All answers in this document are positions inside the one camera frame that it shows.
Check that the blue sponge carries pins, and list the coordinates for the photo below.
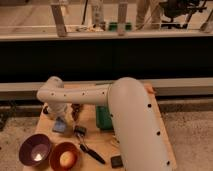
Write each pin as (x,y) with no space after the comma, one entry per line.
(59,125)

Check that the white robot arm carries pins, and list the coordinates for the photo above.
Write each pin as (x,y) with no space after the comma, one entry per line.
(134,121)

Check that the green plastic tray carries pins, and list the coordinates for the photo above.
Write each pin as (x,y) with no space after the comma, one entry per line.
(103,119)

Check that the bunch of dark grapes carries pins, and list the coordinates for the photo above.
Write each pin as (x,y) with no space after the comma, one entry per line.
(76,109)

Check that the orange carrot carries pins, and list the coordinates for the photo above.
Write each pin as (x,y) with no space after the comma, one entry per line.
(150,89)

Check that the black rectangular eraser block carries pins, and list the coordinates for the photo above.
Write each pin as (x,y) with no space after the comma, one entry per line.
(116,162)

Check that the yellow apple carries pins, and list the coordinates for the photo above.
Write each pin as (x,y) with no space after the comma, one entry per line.
(67,159)

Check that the orange bowl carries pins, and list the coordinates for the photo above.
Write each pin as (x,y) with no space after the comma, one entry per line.
(58,150)

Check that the standing person legs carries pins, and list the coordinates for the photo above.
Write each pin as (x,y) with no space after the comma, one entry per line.
(148,6)

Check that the purple bowl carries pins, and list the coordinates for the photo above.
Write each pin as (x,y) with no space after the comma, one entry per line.
(35,150)

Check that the black office chair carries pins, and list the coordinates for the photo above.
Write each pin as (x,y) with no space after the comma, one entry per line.
(176,8)

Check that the black-handled brush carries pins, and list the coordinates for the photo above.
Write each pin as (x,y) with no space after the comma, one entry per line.
(80,133)

